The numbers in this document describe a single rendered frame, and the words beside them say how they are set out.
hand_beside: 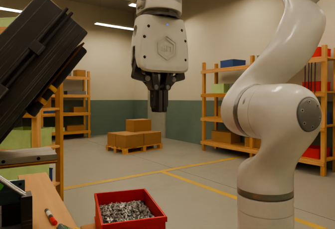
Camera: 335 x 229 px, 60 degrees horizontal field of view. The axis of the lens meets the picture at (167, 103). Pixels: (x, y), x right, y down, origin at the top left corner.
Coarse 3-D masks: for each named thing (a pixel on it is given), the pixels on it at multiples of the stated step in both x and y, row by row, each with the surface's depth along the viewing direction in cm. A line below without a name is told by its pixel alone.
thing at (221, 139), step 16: (320, 48) 493; (224, 64) 667; (240, 64) 658; (208, 96) 700; (224, 96) 658; (320, 96) 484; (208, 144) 702; (224, 144) 666; (240, 144) 654; (256, 144) 603; (304, 160) 508; (320, 160) 490
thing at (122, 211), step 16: (112, 192) 119; (128, 192) 121; (144, 192) 122; (96, 208) 112; (112, 208) 110; (128, 208) 110; (144, 208) 112; (160, 208) 102; (96, 224) 111; (112, 224) 89; (128, 224) 91; (144, 224) 92; (160, 224) 94
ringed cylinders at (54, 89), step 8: (80, 56) 105; (72, 64) 104; (64, 72) 102; (56, 80) 101; (48, 88) 100; (56, 88) 102; (48, 96) 100; (32, 104) 98; (40, 104) 99; (32, 112) 97
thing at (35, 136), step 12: (0, 24) 334; (60, 96) 361; (48, 108) 343; (60, 108) 361; (36, 120) 318; (60, 120) 361; (12, 132) 329; (24, 132) 326; (36, 132) 318; (48, 132) 357; (60, 132) 361; (0, 144) 332; (12, 144) 329; (24, 144) 326; (36, 144) 318; (48, 144) 357; (60, 144) 361; (60, 156) 361; (60, 168) 361; (60, 180) 361; (60, 192) 362
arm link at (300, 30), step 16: (288, 0) 70; (304, 0) 67; (288, 16) 66; (304, 16) 64; (320, 16) 64; (288, 32) 64; (304, 32) 63; (320, 32) 65; (272, 48) 65; (288, 48) 63; (304, 48) 63; (256, 64) 67; (272, 64) 66; (288, 64) 64; (304, 64) 65; (240, 80) 68; (256, 80) 67; (272, 80) 68; (288, 80) 69; (240, 96) 64; (224, 112) 67; (240, 128) 64
